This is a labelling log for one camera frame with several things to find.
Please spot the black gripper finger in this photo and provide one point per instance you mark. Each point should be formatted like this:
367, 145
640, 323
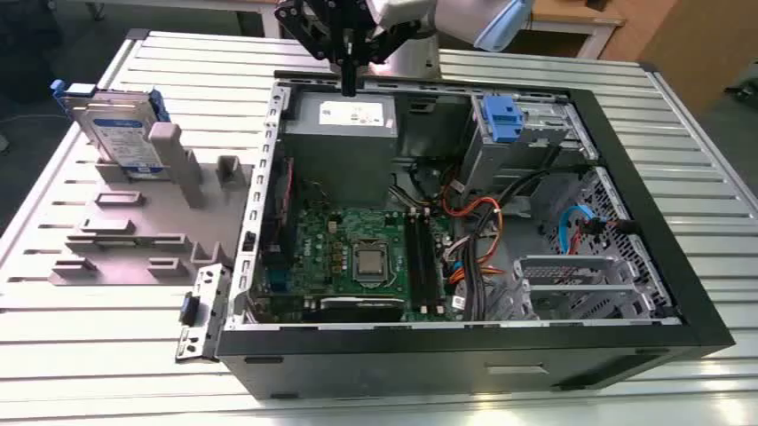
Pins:
301, 26
391, 40

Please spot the hard disk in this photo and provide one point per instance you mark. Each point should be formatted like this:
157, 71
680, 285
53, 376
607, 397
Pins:
127, 142

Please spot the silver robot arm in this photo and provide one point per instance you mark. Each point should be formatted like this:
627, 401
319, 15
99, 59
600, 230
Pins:
414, 57

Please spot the metal disk bay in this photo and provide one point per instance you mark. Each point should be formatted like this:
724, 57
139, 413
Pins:
592, 289

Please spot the white framed desk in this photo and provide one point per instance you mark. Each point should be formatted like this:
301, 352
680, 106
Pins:
269, 22

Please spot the blue plastic drive latch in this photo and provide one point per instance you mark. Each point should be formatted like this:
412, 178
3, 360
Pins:
502, 120

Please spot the grey power supply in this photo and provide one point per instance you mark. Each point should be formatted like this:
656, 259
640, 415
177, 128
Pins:
337, 168

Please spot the wooden top desk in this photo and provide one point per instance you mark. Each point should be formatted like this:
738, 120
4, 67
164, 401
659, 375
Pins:
580, 18

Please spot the metal optical drive cage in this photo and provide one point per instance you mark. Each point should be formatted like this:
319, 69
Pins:
503, 160

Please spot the green motherboard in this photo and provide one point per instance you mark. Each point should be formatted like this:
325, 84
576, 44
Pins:
319, 231

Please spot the black CPU socket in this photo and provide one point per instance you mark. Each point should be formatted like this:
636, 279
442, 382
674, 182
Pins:
368, 243

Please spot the silver CPU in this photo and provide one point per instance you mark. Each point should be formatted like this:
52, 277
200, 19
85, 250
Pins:
371, 262

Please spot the black RAM slot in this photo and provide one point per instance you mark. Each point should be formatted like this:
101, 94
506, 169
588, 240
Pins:
419, 262
414, 262
428, 262

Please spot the metal locking lever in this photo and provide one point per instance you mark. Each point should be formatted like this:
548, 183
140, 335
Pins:
392, 266

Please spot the grey parts rack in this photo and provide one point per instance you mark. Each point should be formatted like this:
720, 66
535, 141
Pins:
148, 222

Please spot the brown wooden cabinet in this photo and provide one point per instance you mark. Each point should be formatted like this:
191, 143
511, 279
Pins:
698, 44

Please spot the blue expansion slot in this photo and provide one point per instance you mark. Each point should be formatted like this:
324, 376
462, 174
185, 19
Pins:
277, 281

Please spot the green RAM stick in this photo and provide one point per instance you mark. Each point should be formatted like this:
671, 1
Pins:
119, 242

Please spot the black chair caster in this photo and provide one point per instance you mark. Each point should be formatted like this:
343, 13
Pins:
747, 91

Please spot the black graphics card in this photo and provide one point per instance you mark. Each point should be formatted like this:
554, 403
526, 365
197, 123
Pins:
355, 310

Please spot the black PC case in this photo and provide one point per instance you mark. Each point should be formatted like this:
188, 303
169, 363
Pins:
414, 355

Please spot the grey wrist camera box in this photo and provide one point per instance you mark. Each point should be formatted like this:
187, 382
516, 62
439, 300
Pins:
403, 11

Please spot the metal card retention bracket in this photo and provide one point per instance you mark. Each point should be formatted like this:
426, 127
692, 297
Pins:
207, 310

